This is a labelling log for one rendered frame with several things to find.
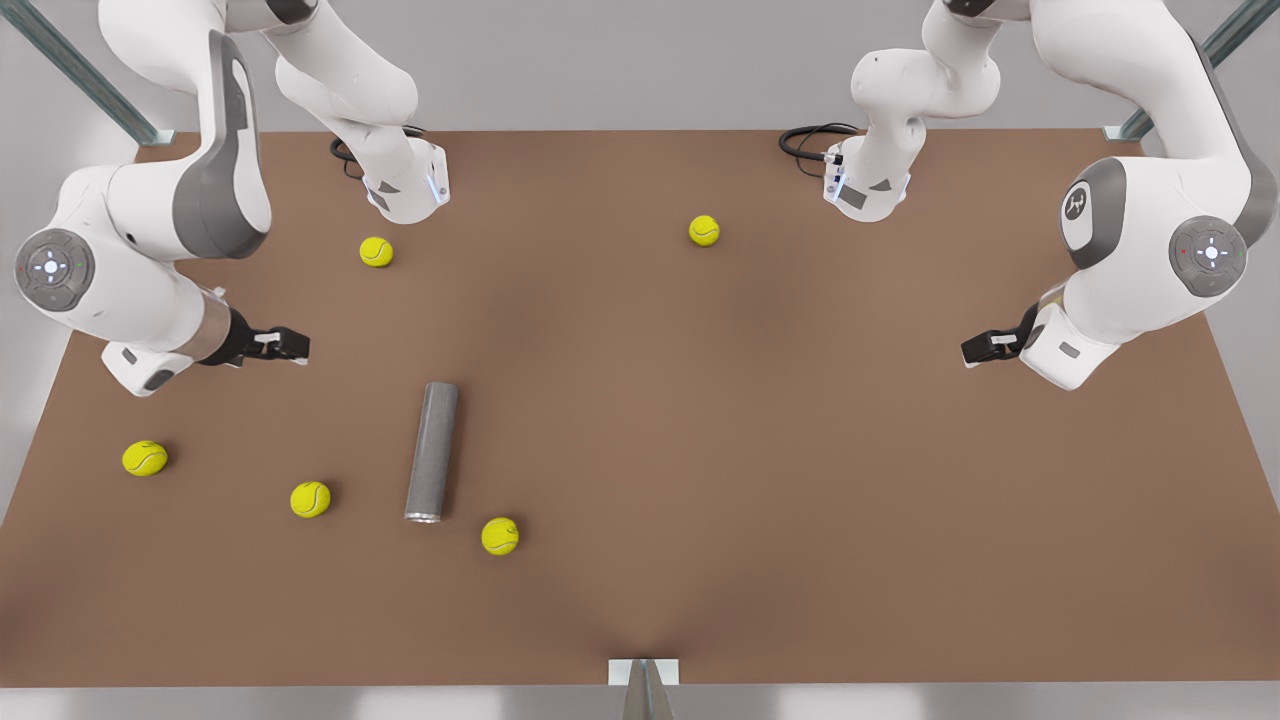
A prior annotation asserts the black cable loop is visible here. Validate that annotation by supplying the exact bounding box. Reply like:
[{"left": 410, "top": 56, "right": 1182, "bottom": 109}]
[
  {"left": 779, "top": 123, "right": 863, "bottom": 180},
  {"left": 330, "top": 124, "right": 429, "bottom": 182}
]

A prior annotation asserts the grey tennis ball tube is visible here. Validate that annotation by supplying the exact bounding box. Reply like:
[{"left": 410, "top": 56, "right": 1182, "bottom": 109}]
[{"left": 404, "top": 381, "right": 461, "bottom": 525}]

